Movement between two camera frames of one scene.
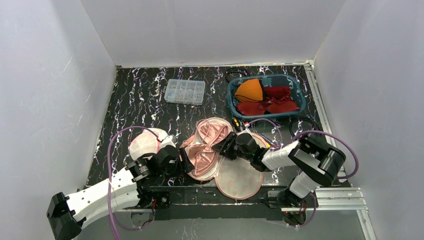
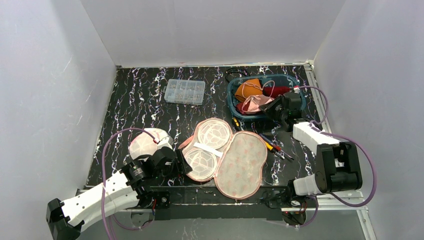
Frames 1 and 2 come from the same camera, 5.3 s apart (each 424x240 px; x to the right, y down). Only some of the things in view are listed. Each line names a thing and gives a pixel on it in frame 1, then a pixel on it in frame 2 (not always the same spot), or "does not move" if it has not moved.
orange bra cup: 250,90 does not move
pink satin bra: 202,156 -> 256,101
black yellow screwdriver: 236,123 does not move
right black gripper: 225,146 -> 273,108
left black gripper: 185,159 does not move
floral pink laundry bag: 233,179 does not move
